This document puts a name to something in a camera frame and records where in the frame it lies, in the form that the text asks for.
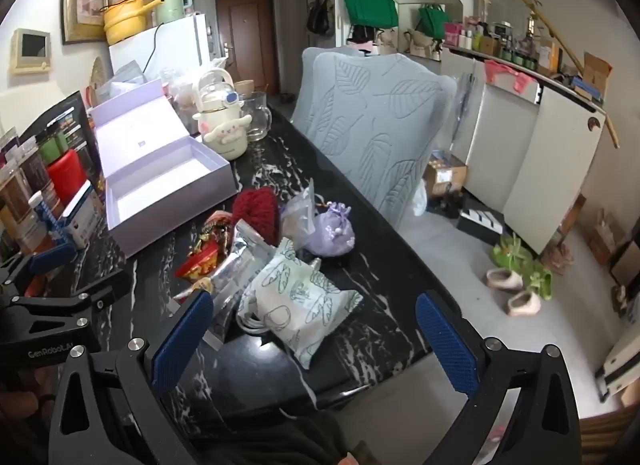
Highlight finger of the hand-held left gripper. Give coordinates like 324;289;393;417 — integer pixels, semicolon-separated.
12;269;132;321
0;242;73;296

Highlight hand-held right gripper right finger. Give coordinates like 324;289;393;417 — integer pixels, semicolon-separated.
415;290;583;465

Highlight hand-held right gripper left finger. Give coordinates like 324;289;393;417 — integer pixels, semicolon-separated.
48;289;216;465

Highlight red foil packet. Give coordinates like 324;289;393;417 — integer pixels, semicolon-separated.
173;240;224;280

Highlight silver foil packets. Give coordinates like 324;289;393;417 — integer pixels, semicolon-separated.
207;219;281;341

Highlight brown orange candy wrappers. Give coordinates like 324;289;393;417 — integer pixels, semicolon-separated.
197;210;236;251

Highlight leaf print fabric pouch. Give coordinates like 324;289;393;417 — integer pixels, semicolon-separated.
236;237;364;370

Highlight lavender gift box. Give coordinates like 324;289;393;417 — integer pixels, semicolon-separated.
87;78;238;259

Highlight dark red knitted scrunchie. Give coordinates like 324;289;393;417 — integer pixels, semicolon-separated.
231;189;281;247

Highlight purple drawstring pouch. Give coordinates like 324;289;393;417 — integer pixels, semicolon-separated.
303;202;357;258

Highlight clear zip bag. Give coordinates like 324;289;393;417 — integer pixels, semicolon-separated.
280;184;321;251

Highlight person's left hand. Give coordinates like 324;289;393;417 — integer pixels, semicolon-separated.
0;370;56;441

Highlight short clear jar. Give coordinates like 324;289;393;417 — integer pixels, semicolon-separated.
0;170;46;253

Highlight blue white medicine box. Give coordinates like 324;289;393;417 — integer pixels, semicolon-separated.
55;180;108;248

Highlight red bottle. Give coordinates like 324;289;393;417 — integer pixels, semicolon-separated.
47;150;93;206

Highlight beige slipper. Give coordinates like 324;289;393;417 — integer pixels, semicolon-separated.
506;290;543;317
486;267;524;292

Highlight green jar with black lid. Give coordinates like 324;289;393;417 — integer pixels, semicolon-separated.
39;134;69;164

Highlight green slipper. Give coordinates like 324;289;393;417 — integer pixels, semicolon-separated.
489;232;533;268
525;267;553;301

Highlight black white shoe box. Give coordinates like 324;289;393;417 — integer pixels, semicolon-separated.
457;208;506;236

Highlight black printed bag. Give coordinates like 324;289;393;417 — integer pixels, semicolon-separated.
17;91;101;181

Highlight person's dark clothing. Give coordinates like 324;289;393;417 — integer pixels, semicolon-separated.
220;410;386;465

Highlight cardboard floor box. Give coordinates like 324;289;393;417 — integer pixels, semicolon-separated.
424;152;468;196

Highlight cream cartoon water bottle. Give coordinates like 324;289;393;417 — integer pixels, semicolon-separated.
192;68;253;161

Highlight woven straw mat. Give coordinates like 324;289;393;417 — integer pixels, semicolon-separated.
90;56;108;96

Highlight grey plastic parcel bag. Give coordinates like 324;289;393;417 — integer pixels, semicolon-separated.
95;61;148;101

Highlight white cabinet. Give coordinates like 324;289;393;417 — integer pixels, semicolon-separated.
450;48;608;256

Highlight clear plastic food bag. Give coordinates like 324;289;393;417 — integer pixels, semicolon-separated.
167;58;228;111

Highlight grey leaf pattern chair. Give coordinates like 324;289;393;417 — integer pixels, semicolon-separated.
301;45;366;96
290;51;458;226

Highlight glass mug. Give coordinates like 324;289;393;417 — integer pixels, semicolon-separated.
235;91;273;142

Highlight white fridge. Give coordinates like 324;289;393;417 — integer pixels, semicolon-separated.
108;14;211;83

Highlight yellow pot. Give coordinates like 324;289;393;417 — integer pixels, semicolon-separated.
98;0;163;45

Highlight green electric kettle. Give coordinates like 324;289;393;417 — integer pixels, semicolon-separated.
152;0;193;24

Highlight brown door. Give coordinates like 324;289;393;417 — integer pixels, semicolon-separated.
215;0;277;96

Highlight row of bottles and jars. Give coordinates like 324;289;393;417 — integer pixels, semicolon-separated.
445;15;556;71

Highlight open cardboard counter box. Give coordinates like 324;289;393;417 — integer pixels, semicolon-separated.
572;52;613;101

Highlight green tote bag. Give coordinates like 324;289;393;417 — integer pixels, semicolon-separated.
342;0;399;28
417;4;451;40

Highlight bamboo stick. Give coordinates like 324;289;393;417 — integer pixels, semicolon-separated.
470;0;621;148

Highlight dark hanging handbag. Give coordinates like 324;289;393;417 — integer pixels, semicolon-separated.
306;0;335;37

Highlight cream wall intercom panel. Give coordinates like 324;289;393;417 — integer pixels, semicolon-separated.
11;28;53;76

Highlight black power cable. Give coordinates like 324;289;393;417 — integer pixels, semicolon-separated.
142;22;168;76

